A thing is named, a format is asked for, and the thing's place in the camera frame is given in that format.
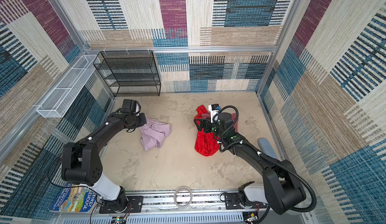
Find light lilac cloth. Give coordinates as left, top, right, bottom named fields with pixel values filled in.
left=139, top=117, right=172, bottom=151

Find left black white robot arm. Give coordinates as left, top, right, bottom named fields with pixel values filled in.
left=61, top=99, right=146, bottom=213

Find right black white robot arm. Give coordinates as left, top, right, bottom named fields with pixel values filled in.
left=194, top=104, right=317, bottom=215

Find red cloth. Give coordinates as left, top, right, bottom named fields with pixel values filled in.
left=194, top=105, right=219, bottom=157

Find grey blue oval object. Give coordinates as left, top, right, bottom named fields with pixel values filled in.
left=258, top=138, right=277, bottom=159

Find colourful picture book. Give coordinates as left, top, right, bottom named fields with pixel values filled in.
left=48, top=183, right=97, bottom=213

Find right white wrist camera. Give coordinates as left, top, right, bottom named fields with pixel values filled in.
left=208, top=103, right=221, bottom=123

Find black wire shelf rack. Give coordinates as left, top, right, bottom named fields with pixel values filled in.
left=93, top=50, right=161, bottom=97

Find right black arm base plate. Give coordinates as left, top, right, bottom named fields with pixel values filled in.
left=219, top=192, right=268, bottom=210

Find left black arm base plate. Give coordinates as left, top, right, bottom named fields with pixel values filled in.
left=99, top=196, right=143, bottom=214

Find aluminium front rail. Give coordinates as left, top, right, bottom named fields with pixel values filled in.
left=50, top=189, right=311, bottom=224

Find white mesh wall basket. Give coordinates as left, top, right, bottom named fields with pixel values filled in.
left=36, top=55, right=96, bottom=118

